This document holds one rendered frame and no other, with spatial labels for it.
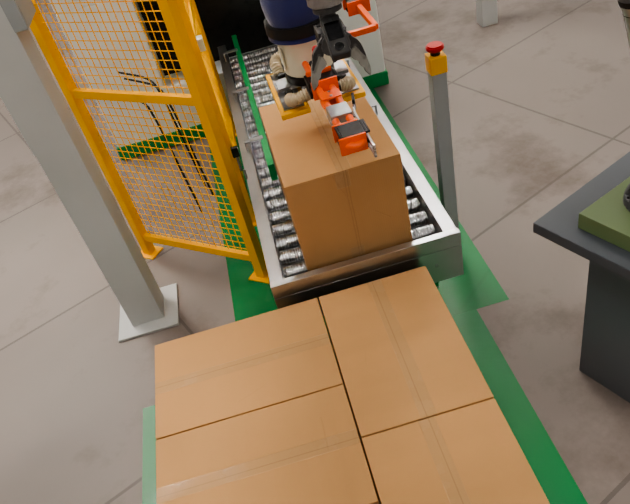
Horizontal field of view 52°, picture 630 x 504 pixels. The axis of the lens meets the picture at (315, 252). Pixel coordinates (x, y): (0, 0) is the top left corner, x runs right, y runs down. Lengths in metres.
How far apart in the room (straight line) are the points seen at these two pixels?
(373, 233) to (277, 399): 0.69
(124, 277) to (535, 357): 1.82
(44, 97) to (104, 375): 1.28
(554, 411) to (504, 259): 0.84
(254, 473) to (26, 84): 1.60
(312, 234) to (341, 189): 0.20
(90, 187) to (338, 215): 1.09
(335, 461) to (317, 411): 0.18
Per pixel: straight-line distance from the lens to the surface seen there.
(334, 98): 1.96
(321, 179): 2.14
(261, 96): 3.65
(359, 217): 2.27
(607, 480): 2.47
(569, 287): 3.01
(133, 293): 3.16
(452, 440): 1.88
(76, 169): 2.78
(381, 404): 1.96
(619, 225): 2.08
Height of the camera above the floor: 2.13
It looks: 40 degrees down
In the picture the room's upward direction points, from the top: 15 degrees counter-clockwise
